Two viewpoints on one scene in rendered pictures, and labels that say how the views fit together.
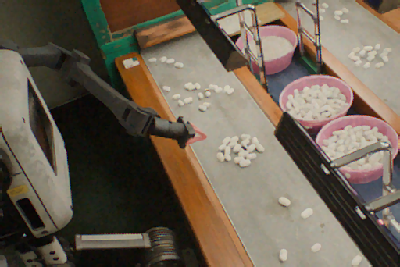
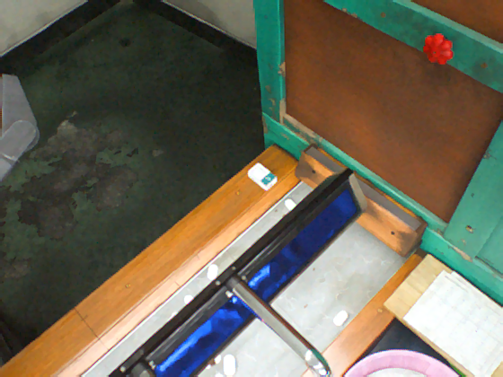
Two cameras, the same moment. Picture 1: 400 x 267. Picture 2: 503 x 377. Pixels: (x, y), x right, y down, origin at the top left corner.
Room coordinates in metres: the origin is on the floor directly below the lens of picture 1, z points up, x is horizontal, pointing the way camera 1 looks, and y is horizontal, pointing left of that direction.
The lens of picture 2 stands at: (1.80, -0.19, 1.69)
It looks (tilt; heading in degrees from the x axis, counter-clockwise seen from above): 56 degrees down; 66
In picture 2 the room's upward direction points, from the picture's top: 7 degrees counter-clockwise
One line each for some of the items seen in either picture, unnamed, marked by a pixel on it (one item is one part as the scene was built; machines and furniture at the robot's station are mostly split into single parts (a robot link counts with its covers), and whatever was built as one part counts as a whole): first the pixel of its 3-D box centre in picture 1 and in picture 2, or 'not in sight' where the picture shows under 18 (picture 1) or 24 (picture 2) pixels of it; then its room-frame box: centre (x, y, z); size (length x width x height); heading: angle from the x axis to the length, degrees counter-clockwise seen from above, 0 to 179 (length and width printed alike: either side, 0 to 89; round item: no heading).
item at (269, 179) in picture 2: (130, 62); (262, 176); (2.08, 0.40, 0.77); 0.06 x 0.04 x 0.02; 105
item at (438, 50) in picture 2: not in sight; (439, 48); (2.24, 0.16, 1.24); 0.04 x 0.02 x 0.04; 105
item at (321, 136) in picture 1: (356, 151); not in sight; (1.34, -0.37, 0.72); 0.27 x 0.27 x 0.10
